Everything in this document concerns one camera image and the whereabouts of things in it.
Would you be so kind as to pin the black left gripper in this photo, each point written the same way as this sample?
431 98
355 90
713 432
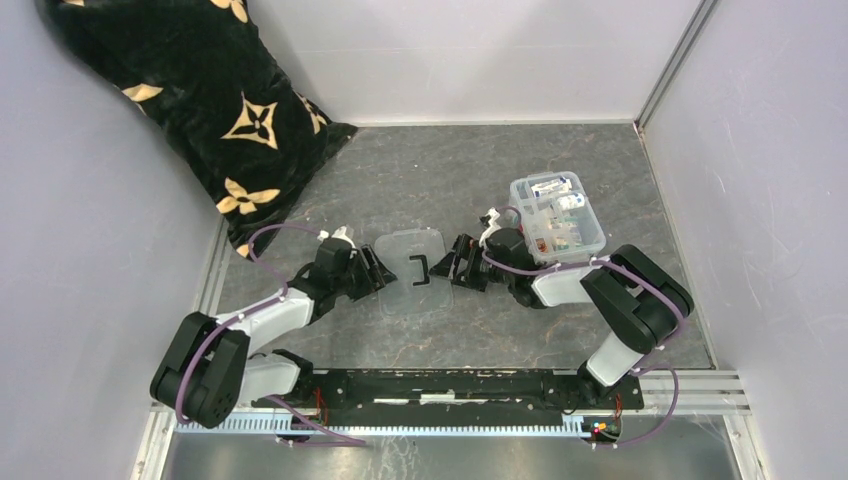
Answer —
374 278

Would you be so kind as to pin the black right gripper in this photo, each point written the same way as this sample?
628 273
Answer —
467 249

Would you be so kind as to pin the clear box lid black handle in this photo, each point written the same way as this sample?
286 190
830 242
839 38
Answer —
409 255

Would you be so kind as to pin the clear plastic storage box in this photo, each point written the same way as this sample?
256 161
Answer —
558 218

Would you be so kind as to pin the white blue sachet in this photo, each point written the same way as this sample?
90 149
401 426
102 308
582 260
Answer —
554 186

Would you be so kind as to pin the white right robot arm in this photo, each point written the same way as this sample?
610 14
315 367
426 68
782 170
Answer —
643 306

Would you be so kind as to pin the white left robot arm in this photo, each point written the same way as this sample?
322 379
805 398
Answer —
214 363

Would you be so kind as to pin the black floral plush blanket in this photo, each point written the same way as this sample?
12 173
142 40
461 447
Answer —
199 70

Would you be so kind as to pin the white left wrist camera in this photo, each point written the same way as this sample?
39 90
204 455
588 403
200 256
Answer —
344 233

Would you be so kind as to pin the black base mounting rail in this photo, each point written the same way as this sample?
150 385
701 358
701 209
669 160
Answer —
453 398

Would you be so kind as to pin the white slotted cable duct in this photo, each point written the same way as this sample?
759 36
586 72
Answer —
283 423

